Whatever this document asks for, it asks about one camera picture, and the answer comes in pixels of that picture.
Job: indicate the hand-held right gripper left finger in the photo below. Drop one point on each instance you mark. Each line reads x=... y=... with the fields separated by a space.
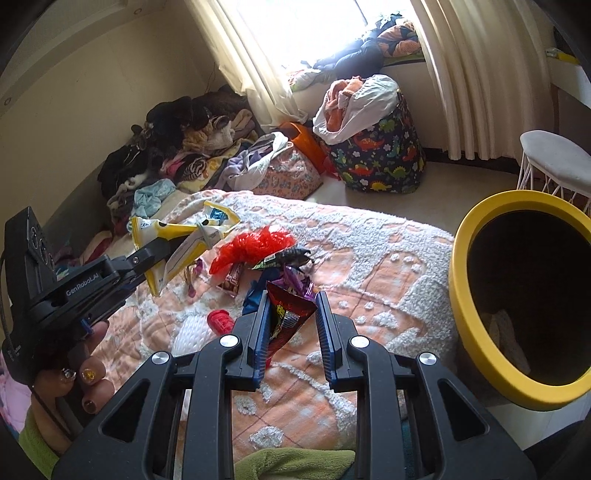
x=261 y=344

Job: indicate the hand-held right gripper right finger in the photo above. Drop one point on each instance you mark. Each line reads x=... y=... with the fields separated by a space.
x=326 y=344

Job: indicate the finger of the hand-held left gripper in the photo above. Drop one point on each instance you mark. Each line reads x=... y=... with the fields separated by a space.
x=108 y=311
x=147 y=258

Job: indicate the red snack packet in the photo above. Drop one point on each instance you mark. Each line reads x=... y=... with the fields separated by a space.
x=287 y=318

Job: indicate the yellow and white wrapper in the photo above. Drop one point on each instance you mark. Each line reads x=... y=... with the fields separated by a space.
x=184 y=251

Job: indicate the blue plastic bag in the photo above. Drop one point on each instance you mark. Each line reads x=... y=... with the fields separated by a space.
x=256 y=295

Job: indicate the yellow trash bin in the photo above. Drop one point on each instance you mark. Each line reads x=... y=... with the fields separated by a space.
x=466 y=258

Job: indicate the person's left forearm green sleeve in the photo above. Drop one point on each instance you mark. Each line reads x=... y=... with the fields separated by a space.
x=34 y=443

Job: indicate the person's left hand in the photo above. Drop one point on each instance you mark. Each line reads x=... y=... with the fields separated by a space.
x=60 y=406

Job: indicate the small red cylinder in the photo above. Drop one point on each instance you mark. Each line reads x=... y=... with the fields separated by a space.
x=219 y=321

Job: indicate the light blue cloth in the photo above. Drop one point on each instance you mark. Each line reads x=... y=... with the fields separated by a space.
x=154 y=194

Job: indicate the purple foil wrapper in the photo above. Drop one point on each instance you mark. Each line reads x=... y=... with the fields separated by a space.
x=293 y=282

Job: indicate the pink candy bar wrapper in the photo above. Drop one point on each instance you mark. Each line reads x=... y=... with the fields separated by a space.
x=231 y=279

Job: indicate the peach and white blanket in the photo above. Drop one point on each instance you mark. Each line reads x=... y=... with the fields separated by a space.
x=378 y=281

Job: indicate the black and green packet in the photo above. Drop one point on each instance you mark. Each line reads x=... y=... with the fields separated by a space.
x=286 y=258

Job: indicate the red mesh bag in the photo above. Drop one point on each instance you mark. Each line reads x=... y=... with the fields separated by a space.
x=249 y=247

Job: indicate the pink cloth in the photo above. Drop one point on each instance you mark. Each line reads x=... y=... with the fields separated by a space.
x=14 y=397

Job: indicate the green cloth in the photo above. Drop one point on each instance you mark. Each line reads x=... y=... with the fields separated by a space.
x=295 y=464

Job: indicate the pile of clothes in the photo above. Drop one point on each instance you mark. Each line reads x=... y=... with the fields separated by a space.
x=184 y=138

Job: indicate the floral cushion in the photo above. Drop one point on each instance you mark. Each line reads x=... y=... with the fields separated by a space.
x=292 y=176

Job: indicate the pale crumpled paper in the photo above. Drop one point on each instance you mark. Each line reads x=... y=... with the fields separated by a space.
x=508 y=337

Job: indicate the dinosaur print basket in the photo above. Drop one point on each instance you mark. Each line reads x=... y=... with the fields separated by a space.
x=383 y=154

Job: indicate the orange bag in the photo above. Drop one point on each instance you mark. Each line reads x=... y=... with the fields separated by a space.
x=309 y=144

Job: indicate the cream curtain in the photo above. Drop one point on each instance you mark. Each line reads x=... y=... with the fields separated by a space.
x=258 y=60
x=485 y=78

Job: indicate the orange cloth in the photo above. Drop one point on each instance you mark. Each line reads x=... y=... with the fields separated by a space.
x=341 y=94

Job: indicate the white plastic bag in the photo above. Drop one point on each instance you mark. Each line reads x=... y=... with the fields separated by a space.
x=374 y=97

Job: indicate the clothes on window sill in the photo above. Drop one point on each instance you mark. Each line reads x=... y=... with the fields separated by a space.
x=364 y=50

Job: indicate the white shelf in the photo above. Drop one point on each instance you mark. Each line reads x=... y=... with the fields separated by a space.
x=570 y=76

